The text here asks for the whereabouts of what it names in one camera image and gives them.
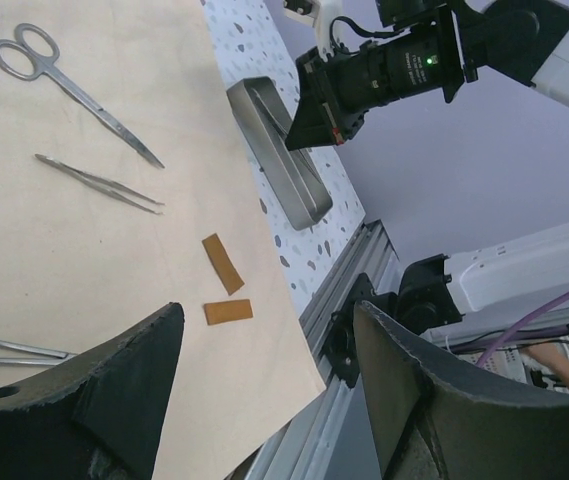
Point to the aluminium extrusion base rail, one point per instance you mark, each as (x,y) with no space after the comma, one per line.
(304,447)

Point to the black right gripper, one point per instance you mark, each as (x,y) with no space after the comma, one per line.
(421,53)

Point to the short steel tweezers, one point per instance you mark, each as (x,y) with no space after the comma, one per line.
(110,188)

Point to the long steel tweezers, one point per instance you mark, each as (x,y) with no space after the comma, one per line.
(40,357)

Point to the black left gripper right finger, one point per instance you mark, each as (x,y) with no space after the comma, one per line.
(435,416)

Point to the steel surgical scissors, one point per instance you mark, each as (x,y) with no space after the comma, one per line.
(45,65)

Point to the beige cloth mat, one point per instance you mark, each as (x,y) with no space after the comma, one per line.
(78,268)

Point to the steel instrument tray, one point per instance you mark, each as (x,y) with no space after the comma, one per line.
(264,121)

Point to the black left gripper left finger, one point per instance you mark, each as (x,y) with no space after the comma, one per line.
(98,415)

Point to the brown bandage strip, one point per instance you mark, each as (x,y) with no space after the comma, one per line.
(222,264)
(218,313)

